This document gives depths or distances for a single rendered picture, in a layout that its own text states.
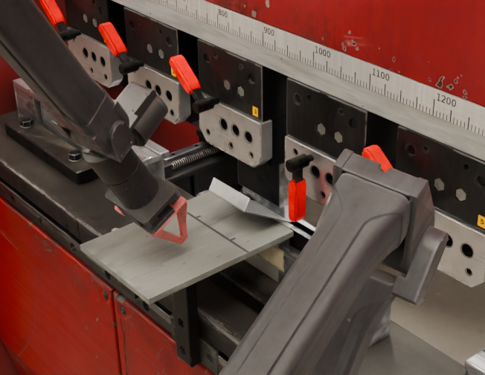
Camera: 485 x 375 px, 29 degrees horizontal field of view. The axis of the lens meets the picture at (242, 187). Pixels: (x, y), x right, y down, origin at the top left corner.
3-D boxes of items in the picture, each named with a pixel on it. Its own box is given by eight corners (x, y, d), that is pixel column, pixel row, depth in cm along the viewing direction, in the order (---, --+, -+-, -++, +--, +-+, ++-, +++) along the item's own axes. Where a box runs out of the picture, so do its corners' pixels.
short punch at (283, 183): (238, 195, 150) (236, 142, 145) (248, 191, 151) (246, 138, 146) (279, 219, 143) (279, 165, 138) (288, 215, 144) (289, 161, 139)
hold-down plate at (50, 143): (6, 135, 199) (4, 121, 198) (28, 127, 202) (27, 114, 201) (78, 186, 179) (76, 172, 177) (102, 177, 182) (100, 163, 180)
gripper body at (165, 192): (141, 170, 133) (115, 138, 128) (184, 197, 126) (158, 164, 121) (110, 203, 132) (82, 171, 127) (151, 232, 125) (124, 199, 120)
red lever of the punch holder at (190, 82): (168, 56, 138) (200, 110, 136) (190, 49, 140) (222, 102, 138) (164, 62, 140) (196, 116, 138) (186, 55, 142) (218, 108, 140)
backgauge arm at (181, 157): (135, 212, 196) (129, 153, 189) (351, 125, 231) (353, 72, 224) (157, 228, 191) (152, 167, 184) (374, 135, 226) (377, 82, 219)
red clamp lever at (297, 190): (284, 221, 129) (284, 158, 124) (306, 210, 131) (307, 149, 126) (293, 225, 128) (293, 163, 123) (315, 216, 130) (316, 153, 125)
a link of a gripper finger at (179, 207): (179, 210, 137) (149, 171, 130) (210, 229, 132) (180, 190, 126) (148, 243, 135) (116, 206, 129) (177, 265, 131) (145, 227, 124)
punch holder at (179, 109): (129, 100, 160) (121, 7, 152) (169, 86, 165) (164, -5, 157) (181, 128, 150) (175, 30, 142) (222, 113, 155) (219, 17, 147)
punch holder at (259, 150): (199, 138, 147) (195, 39, 138) (241, 123, 151) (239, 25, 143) (261, 172, 136) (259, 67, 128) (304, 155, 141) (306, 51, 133)
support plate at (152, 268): (79, 250, 138) (79, 244, 138) (219, 192, 153) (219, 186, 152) (149, 305, 126) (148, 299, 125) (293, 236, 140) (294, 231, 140)
